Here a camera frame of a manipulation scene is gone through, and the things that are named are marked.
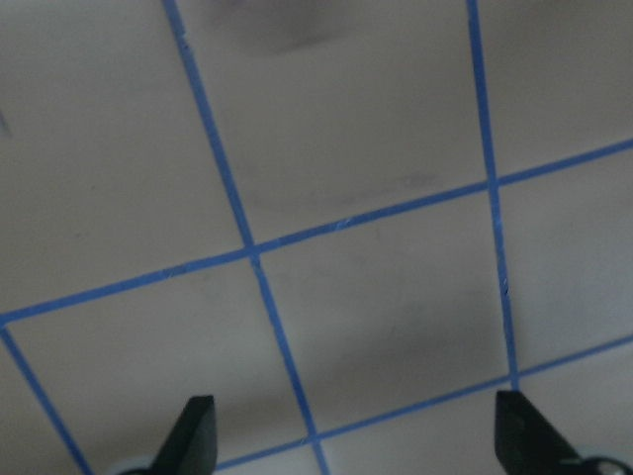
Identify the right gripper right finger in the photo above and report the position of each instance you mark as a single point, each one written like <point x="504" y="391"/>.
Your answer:
<point x="525" y="442"/>

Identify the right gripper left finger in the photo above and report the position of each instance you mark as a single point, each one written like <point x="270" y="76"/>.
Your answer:
<point x="192" y="445"/>

